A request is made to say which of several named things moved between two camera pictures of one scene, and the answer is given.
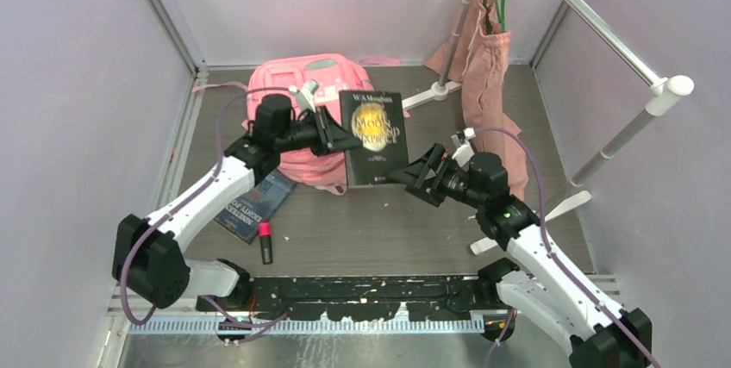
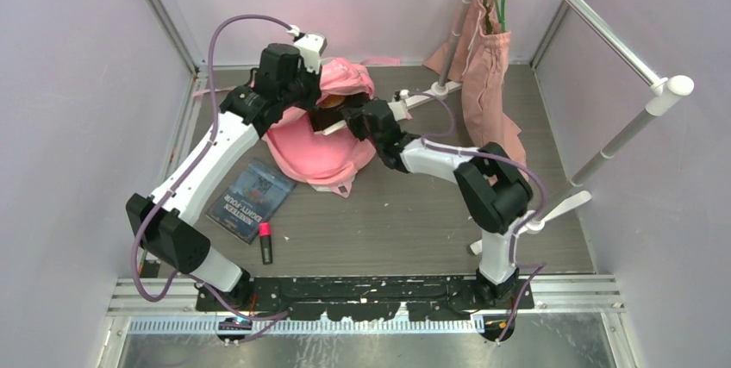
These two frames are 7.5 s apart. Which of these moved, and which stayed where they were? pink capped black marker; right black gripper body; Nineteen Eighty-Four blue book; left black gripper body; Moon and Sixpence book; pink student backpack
Moved: left black gripper body; right black gripper body; pink student backpack; Moon and Sixpence book
Stayed: Nineteen Eighty-Four blue book; pink capped black marker
